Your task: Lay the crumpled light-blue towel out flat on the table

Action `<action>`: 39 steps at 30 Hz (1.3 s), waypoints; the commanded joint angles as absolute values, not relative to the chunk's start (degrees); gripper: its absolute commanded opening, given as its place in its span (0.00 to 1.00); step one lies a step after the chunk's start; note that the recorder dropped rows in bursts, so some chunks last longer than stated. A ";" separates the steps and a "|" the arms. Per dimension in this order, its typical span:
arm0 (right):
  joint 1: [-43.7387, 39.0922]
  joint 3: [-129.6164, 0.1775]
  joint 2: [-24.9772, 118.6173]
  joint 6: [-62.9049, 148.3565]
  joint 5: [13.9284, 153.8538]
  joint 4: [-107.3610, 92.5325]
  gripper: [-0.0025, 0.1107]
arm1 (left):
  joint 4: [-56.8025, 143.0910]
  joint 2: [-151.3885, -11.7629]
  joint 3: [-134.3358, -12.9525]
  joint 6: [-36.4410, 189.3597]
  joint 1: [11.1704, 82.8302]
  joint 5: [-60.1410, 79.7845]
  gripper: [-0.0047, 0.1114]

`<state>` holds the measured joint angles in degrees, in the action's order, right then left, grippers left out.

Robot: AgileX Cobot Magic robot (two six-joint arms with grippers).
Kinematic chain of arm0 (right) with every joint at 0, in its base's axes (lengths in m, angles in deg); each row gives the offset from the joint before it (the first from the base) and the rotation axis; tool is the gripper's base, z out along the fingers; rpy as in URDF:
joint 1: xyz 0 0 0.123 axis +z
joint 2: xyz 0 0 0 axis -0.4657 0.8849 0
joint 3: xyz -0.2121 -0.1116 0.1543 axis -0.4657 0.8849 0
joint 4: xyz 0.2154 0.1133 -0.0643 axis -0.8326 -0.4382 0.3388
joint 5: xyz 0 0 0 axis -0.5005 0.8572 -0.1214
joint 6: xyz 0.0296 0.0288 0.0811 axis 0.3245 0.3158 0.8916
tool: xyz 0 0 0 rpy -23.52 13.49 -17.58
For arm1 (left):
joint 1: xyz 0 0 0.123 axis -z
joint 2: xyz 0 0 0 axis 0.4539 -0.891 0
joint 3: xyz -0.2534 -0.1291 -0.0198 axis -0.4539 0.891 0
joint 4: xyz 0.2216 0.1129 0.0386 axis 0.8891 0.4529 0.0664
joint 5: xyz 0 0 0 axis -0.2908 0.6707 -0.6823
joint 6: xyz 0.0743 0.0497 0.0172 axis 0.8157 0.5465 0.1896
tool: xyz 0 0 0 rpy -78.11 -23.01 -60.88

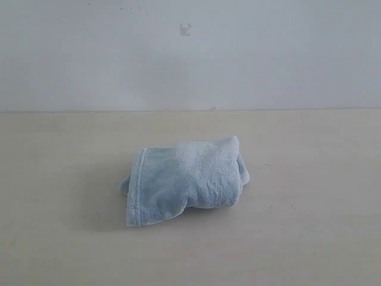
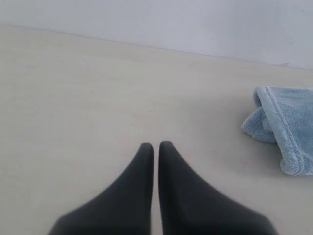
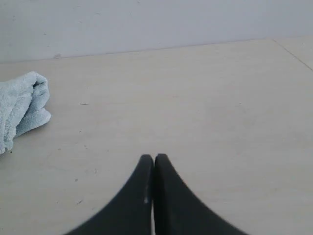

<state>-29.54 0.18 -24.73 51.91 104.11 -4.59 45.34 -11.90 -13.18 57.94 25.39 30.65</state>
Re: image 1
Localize light blue terry towel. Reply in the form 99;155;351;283
120;135;250;227

